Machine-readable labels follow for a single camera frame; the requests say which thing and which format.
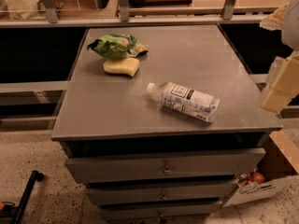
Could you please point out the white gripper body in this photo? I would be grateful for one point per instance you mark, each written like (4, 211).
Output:
(291, 25)

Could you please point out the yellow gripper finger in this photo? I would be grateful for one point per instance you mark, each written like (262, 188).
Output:
(274, 20)
(282, 84)

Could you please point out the clear plastic water bottle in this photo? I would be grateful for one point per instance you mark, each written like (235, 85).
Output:
(185, 100)

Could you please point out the cardboard box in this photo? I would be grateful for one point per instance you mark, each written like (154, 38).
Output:
(279, 166)

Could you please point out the red onion in box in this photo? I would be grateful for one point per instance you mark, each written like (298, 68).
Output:
(257, 177)

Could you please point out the yellow sponge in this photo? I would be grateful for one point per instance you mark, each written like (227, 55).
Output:
(127, 66)

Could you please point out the grey drawer cabinet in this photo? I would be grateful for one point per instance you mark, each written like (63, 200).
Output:
(139, 159)

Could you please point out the green snack bag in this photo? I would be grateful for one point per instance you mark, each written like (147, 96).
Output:
(117, 46)

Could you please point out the black stand leg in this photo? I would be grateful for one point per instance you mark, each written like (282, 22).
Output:
(10, 213)

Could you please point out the metal shelf rail frame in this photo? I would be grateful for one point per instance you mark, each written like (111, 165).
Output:
(120, 12)

